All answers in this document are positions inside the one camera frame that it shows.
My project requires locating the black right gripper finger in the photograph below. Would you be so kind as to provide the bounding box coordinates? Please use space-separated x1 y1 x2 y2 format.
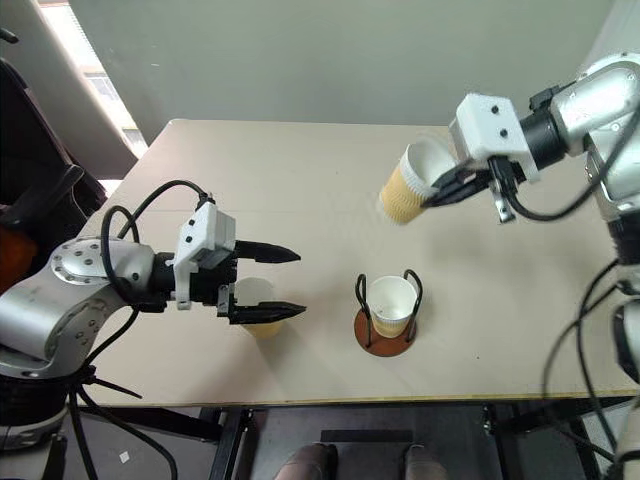
421 179 490 209
429 166 477 194

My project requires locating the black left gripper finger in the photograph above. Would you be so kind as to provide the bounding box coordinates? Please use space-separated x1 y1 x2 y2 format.
233 239 303 265
229 300 308 327

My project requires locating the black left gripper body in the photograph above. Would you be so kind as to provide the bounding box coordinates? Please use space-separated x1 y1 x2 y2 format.
189 254 241 327

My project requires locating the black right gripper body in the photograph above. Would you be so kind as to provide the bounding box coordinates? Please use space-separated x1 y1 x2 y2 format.
462 157 527 190

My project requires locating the ribbed tan paper cup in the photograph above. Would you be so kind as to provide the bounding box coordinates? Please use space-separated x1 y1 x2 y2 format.
377 141 459 227
233 277 287 341
366 275 418 339

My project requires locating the black zip tie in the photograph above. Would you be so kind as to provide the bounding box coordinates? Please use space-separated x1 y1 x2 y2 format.
74 363 145 401

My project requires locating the brown rounded shape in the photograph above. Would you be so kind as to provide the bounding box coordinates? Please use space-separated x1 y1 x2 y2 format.
273 441 339 480
402 443 450 480

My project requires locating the black flat plate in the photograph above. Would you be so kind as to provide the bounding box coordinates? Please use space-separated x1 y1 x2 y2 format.
319 428 414 444

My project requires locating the orange object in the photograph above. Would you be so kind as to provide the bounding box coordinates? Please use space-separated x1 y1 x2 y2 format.
0 223 40 297

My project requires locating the black chair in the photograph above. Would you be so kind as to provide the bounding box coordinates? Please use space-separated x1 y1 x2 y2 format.
0 27 110 236

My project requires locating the silver metal bracket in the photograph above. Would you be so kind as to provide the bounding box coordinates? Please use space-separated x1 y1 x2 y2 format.
491 183 519 225

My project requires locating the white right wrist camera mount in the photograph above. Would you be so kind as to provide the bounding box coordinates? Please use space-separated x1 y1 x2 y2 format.
448 92 543 184

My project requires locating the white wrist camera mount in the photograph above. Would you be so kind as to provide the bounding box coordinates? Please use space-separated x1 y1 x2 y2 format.
172 201 237 312
448 92 543 184

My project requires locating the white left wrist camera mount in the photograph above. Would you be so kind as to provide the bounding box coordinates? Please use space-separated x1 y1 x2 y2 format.
172 201 237 312

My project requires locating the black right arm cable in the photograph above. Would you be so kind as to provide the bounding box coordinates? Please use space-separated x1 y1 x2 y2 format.
489 99 640 222

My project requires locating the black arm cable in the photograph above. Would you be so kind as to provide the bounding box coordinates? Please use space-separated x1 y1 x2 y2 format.
489 99 640 222
63 179 212 480

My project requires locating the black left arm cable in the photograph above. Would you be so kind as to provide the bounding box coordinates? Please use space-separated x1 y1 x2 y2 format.
63 179 212 480

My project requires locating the black wire cup holder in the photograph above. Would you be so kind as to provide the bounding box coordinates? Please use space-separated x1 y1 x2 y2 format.
353 269 424 359

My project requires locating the black table frame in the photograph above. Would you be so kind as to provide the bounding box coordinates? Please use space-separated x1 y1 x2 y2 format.
74 402 619 480

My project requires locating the black body cable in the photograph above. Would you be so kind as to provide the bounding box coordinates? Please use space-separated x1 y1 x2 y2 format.
541 257 640 467

